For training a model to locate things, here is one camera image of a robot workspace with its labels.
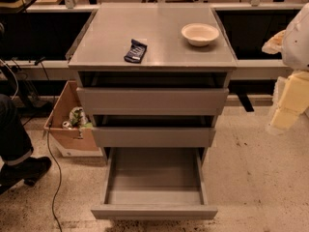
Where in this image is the grey drawer cabinet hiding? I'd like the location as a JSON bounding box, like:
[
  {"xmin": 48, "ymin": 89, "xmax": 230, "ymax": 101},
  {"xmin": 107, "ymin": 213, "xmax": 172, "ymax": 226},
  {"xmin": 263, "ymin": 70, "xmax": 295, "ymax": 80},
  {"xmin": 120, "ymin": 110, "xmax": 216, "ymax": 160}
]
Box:
[{"xmin": 65, "ymin": 2, "xmax": 239, "ymax": 164}]

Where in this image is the grey middle drawer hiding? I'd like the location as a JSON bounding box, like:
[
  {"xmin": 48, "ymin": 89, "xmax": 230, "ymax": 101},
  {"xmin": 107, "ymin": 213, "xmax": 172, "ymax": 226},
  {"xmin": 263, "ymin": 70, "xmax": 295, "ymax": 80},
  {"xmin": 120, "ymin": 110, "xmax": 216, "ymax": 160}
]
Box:
[{"xmin": 93, "ymin": 115, "xmax": 215, "ymax": 148}]

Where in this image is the grey bottom drawer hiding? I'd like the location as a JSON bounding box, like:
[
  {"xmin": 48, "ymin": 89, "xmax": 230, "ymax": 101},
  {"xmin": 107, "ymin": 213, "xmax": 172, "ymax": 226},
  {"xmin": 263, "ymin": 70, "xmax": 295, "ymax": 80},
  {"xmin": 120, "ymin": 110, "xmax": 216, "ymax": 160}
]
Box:
[{"xmin": 92, "ymin": 148, "xmax": 217, "ymax": 220}]

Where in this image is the black shoe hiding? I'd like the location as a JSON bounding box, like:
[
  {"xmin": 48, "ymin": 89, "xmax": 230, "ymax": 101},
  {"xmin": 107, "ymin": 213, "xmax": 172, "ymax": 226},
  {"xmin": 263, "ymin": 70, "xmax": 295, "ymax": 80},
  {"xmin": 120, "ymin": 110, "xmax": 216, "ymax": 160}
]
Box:
[{"xmin": 0, "ymin": 157, "xmax": 51, "ymax": 186}]

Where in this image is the white paper bowl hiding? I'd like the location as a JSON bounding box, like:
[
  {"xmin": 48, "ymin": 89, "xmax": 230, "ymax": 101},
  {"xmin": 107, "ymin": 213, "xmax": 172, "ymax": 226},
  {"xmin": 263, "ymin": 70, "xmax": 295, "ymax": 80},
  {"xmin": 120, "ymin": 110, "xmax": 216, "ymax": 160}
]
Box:
[{"xmin": 182, "ymin": 23, "xmax": 219, "ymax": 47}]

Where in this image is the crumpled green white bag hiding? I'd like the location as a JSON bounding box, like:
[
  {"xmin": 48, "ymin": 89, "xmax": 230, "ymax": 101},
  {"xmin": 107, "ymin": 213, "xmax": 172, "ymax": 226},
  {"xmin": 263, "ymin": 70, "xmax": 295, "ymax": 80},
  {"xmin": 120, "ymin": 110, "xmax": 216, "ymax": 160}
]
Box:
[{"xmin": 69, "ymin": 106, "xmax": 93, "ymax": 128}]

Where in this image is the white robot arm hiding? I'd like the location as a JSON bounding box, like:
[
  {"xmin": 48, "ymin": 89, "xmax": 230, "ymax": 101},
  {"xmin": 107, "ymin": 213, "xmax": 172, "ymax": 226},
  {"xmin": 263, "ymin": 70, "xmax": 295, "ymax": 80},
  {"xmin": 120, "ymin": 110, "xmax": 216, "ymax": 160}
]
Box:
[{"xmin": 262, "ymin": 4, "xmax": 309, "ymax": 134}]

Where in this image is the dark trouser leg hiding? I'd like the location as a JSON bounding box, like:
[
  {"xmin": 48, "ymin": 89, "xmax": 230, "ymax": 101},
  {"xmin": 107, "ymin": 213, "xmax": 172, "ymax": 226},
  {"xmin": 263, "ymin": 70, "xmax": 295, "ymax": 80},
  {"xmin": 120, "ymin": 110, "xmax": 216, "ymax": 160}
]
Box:
[{"xmin": 0, "ymin": 94, "xmax": 33, "ymax": 166}]

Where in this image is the dark blue snack packet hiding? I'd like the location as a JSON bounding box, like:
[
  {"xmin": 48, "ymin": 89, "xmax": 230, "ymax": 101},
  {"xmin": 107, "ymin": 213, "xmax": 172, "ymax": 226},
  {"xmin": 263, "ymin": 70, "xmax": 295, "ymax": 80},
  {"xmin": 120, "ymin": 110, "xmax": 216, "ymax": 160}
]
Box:
[{"xmin": 124, "ymin": 39, "xmax": 148, "ymax": 64}]

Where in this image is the grey drawer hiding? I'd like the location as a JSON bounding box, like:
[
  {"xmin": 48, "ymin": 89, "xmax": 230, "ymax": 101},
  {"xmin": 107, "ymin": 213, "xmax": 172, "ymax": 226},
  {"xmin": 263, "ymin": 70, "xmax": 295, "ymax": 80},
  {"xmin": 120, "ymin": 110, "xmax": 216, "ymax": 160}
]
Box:
[
  {"xmin": 76, "ymin": 87, "xmax": 229, "ymax": 115},
  {"xmin": 93, "ymin": 115, "xmax": 215, "ymax": 148},
  {"xmin": 92, "ymin": 148, "xmax": 217, "ymax": 220}
]

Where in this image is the black floor cable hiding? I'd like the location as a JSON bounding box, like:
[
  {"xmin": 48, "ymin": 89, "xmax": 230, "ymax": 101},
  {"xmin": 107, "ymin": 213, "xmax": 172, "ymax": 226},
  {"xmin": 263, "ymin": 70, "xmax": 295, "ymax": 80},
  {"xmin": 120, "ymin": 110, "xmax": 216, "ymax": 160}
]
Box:
[{"xmin": 33, "ymin": 56, "xmax": 64, "ymax": 232}]

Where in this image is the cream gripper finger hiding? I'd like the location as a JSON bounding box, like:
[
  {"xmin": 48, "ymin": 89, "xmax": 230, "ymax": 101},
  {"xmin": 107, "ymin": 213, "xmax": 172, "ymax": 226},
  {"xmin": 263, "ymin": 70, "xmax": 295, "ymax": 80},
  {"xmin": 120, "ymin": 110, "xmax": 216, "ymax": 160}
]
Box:
[{"xmin": 266, "ymin": 109, "xmax": 298, "ymax": 134}]

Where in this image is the brown cardboard box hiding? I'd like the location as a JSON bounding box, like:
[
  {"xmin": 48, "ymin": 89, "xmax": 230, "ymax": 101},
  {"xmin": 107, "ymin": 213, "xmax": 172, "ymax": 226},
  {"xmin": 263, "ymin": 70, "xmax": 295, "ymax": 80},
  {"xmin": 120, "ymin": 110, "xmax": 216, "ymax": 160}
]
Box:
[{"xmin": 44, "ymin": 80, "xmax": 102, "ymax": 157}]

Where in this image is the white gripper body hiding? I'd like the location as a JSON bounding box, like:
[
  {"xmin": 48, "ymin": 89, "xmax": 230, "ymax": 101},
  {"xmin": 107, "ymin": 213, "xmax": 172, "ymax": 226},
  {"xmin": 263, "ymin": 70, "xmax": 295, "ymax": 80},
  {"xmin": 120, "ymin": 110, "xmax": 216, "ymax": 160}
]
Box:
[{"xmin": 273, "ymin": 71, "xmax": 309, "ymax": 114}]

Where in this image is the grey top drawer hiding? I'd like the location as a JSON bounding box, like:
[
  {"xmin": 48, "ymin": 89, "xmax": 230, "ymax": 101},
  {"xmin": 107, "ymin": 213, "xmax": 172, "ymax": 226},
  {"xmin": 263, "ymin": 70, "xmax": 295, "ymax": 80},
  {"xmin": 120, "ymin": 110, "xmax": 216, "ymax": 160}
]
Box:
[{"xmin": 76, "ymin": 87, "xmax": 229, "ymax": 115}]

